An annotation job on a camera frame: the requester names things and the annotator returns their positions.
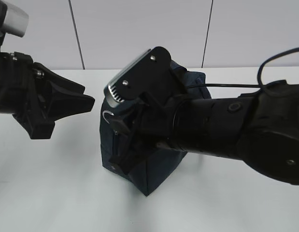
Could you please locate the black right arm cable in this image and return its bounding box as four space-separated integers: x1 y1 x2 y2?
185 47 299 89

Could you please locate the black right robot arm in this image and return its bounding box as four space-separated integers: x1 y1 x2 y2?
109 71 299 185

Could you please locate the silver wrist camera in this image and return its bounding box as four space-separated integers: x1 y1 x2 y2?
104 46 171 108
0 0 29 38

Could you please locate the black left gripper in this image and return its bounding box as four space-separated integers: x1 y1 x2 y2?
0 52 95 140

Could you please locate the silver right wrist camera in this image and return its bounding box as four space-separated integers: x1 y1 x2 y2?
104 46 171 108

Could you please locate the dark blue insulated lunch bag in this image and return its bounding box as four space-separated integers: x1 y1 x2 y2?
100 60 212 197

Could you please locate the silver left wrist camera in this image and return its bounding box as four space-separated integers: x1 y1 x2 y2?
0 0 29 38

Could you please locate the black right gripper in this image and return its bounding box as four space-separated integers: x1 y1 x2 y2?
108 70 188 174

